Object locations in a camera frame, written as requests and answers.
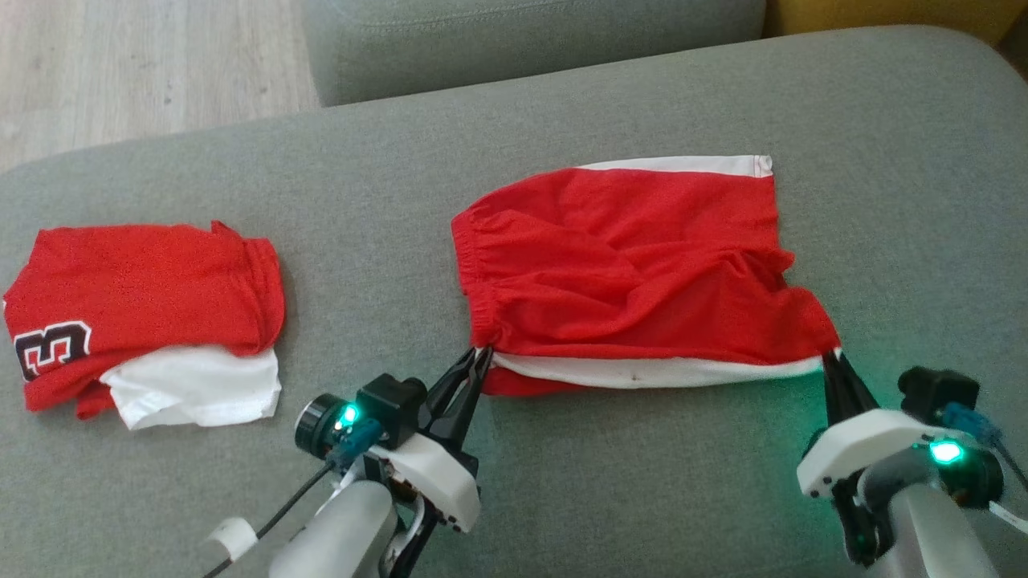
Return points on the yellow upholstered panel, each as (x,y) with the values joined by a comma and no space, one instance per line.
(883,16)

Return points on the small grey sofa cushion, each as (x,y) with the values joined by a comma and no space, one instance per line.
(522,40)

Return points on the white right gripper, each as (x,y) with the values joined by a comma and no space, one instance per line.
(859,445)

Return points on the red shorts with white stripe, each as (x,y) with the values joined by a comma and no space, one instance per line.
(626,265)

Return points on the red white numbered jersey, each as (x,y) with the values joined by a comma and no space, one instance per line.
(144,289)

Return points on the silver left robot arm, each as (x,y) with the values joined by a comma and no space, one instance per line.
(337,538)

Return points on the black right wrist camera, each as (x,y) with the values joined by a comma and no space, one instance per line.
(932,389)

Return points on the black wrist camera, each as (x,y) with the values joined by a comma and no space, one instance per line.
(932,389)
(389,401)

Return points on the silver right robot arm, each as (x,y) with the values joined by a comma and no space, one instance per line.
(940,530)

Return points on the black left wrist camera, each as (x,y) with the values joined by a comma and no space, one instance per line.
(389,401)

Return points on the large grey sofa seat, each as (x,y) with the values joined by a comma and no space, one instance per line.
(562,482)

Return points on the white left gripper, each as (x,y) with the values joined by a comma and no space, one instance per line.
(434,478)

